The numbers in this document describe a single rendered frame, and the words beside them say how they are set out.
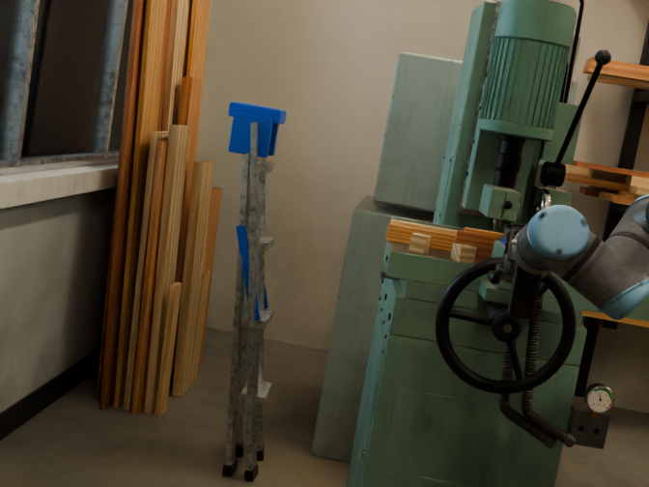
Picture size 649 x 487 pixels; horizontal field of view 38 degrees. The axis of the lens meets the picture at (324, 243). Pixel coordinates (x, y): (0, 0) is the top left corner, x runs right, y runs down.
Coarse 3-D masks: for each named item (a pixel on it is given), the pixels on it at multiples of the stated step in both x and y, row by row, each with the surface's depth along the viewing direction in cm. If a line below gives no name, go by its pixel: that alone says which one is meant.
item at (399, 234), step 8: (392, 224) 225; (392, 232) 224; (400, 232) 224; (408, 232) 224; (416, 232) 224; (424, 232) 224; (432, 232) 224; (392, 240) 224; (400, 240) 224; (408, 240) 224; (432, 240) 224; (440, 240) 224; (448, 240) 224; (440, 248) 224; (448, 248) 224
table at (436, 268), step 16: (384, 256) 227; (400, 256) 209; (416, 256) 209; (432, 256) 211; (448, 256) 215; (400, 272) 210; (416, 272) 210; (432, 272) 210; (448, 272) 209; (480, 288) 208; (544, 304) 200; (576, 304) 210; (592, 304) 209; (640, 304) 209
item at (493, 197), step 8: (488, 192) 222; (496, 192) 218; (504, 192) 218; (512, 192) 218; (488, 200) 220; (496, 200) 218; (504, 200) 218; (512, 200) 218; (520, 200) 220; (480, 208) 230; (488, 208) 219; (496, 208) 219; (512, 208) 218; (488, 216) 219; (496, 216) 219; (504, 216) 219; (512, 216) 219
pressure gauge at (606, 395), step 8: (592, 384) 208; (600, 384) 207; (584, 392) 208; (592, 392) 206; (600, 392) 206; (608, 392) 206; (584, 400) 208; (592, 400) 206; (608, 400) 206; (592, 408) 206; (600, 408) 206; (608, 408) 206; (592, 416) 209
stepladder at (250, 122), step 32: (256, 128) 281; (256, 160) 282; (256, 192) 284; (256, 224) 286; (256, 256) 287; (256, 288) 289; (256, 320) 290; (256, 352) 293; (256, 384) 294; (256, 416) 296; (256, 448) 298
